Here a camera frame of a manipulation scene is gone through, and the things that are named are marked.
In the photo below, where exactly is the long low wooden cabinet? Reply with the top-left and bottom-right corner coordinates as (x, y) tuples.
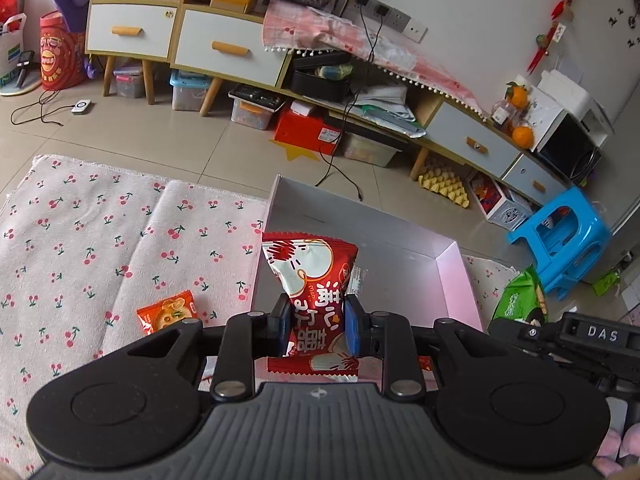
(280, 50), (571, 206)

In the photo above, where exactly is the white microwave oven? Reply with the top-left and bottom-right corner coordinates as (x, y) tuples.
(532, 87), (603, 186)

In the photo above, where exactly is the pink cardboard box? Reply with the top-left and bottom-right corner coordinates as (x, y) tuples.
(250, 174), (486, 391)

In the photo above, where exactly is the white wall socket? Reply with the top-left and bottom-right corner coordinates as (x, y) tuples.
(354, 0), (428, 42)

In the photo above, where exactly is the stack of papers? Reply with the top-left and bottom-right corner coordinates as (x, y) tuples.
(350, 80), (426, 138)

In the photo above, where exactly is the red cardboard box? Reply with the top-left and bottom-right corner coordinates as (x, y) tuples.
(274, 102), (346, 156)

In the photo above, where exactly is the cherry-print mat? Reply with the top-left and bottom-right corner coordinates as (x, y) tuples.
(0, 154), (523, 480)

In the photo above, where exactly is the black lunch box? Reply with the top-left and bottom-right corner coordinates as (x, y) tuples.
(290, 67), (353, 101)

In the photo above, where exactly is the red printed bag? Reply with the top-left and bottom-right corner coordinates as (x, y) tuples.
(39, 10), (88, 92)

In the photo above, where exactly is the pink cherry-print cloth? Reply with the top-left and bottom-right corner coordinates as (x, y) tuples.
(262, 0), (488, 121)

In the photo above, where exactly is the phone stand with round base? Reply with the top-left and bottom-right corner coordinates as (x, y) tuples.
(0, 50), (43, 97)

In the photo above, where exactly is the clear storage box grey lid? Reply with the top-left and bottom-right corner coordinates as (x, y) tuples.
(114, 62), (151, 99)

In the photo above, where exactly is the white shopping bag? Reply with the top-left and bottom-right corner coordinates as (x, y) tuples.
(0, 12), (28, 91)

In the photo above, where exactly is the pink fluffy slipper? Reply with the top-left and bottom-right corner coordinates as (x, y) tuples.
(620, 422), (640, 461)
(598, 432), (626, 478)

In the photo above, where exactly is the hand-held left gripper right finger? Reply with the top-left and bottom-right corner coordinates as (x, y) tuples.
(345, 294), (529, 403)

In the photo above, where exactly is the red and white snack packet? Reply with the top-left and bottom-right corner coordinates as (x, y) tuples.
(261, 232), (362, 385)

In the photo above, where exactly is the clear storage box orange handle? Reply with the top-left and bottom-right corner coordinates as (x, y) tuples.
(229, 85), (287, 131)

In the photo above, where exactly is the wooden cabinet with white drawer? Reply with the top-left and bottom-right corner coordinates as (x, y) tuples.
(86, 0), (193, 106)
(170, 0), (296, 118)

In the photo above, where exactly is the clear plastic storage box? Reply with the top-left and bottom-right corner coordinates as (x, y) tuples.
(342, 132), (408, 168)

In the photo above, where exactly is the clear storage box blue lid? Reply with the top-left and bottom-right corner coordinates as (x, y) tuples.
(170, 70), (211, 112)

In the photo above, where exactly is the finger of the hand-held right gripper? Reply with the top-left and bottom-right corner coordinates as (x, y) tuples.
(487, 317), (561, 356)

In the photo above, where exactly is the small green bag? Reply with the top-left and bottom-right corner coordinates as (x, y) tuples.
(592, 270), (621, 297)

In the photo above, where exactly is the black power cable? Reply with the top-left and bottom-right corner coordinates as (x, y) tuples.
(314, 7), (392, 201)

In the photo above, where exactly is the red tassel ornament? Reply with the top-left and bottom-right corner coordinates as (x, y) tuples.
(527, 24), (568, 75)

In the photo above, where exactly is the yellow egg carton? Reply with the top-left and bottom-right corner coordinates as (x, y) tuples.
(417, 167), (471, 208)

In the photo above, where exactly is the orange biscuit packet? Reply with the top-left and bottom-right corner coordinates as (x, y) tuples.
(136, 290), (201, 337)

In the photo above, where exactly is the green snack packet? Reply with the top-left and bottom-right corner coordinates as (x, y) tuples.
(492, 265), (550, 325)

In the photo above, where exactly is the white printed box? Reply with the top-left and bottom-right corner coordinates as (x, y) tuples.
(486, 195), (533, 233)

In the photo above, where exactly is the blue plastic stool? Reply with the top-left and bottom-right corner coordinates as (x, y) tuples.
(506, 186), (613, 301)

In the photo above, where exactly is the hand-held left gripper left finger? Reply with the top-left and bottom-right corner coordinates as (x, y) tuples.
(107, 295), (293, 403)

